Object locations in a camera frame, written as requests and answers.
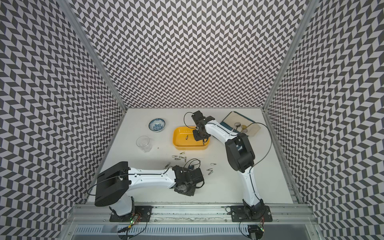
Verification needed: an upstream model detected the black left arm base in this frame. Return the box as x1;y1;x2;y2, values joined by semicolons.
109;206;153;223

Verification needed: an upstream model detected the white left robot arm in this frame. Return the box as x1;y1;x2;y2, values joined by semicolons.
94;162;205;217

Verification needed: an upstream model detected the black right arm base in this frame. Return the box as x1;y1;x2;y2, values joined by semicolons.
229;199;273;223

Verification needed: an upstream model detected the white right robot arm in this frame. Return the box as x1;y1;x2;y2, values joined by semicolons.
192;111;264;212

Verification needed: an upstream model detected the yellow plastic storage box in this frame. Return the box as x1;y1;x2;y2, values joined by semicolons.
173;127;210;151

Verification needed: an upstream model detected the teal plastic tray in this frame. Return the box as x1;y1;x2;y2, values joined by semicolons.
220;111;242;133

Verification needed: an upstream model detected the beige cloth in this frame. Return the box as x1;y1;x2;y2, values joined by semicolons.
229;111;261;137

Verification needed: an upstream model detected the blue patterned ceramic bowl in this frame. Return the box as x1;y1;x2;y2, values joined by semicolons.
148;118;166;133

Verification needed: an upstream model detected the clear drinking glass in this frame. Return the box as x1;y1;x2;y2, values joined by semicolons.
136;136;152;153

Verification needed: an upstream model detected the white handled silver spoon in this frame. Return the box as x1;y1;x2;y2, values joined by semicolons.
233;122;241;131

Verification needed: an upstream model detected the aluminium front rail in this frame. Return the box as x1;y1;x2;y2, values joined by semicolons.
64;202;319;226

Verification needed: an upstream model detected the aluminium corner post right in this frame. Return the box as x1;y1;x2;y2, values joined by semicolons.
263;0;320;112

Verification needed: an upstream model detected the aluminium corner post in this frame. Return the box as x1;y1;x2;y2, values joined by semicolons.
263;0;320;112
57;0;127;112

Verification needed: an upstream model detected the aluminium corner post left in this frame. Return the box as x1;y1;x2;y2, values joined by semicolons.
57;0;127;112

